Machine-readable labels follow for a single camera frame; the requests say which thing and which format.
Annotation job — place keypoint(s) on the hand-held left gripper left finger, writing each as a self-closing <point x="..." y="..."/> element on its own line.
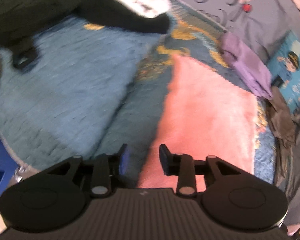
<point x="123" y="158"/>

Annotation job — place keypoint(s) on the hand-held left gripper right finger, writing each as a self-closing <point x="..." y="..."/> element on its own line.
<point x="165" y="160"/>

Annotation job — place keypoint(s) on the pink fleece towel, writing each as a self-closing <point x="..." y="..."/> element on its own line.
<point x="205" y="115"/>

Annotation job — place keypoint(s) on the blue gold floral quilt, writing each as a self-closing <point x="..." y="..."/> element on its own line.
<point x="65" y="85"/>

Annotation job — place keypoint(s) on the dark grey garment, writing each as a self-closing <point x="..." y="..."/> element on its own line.
<point x="282" y="125"/>

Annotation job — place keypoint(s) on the folded purple cloth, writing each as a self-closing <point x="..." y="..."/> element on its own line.
<point x="250" y="65"/>

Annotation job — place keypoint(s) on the blue cartoon print cushion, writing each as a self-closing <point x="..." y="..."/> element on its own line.
<point x="292" y="67"/>

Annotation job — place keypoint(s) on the black clothing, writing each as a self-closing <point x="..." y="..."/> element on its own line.
<point x="40" y="5"/>

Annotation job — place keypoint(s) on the grey-blue script print bedsheet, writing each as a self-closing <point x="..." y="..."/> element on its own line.
<point x="265" y="12"/>

